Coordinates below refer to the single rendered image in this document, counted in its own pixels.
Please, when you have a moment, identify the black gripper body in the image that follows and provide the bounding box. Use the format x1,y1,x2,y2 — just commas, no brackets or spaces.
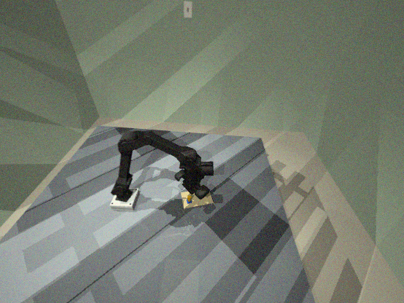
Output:
174,169,209,200

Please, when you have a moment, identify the pale yellow plate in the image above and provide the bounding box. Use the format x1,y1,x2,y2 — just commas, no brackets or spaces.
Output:
181,192,213,209

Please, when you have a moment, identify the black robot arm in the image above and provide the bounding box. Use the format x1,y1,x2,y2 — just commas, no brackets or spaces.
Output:
110,130,214,202

